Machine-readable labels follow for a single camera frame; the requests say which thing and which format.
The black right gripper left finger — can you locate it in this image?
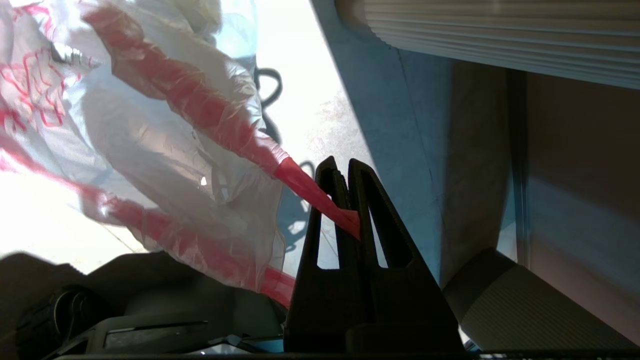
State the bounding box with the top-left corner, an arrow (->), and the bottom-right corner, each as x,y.
284,155 -> 374,352

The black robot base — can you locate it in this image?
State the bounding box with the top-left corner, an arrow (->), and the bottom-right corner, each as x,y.
0,251 -> 289,359

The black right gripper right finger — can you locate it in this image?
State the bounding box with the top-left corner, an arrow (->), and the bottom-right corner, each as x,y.
348,158 -> 467,352

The used white bin liner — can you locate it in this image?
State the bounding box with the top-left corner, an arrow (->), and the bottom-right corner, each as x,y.
0,0 -> 362,309

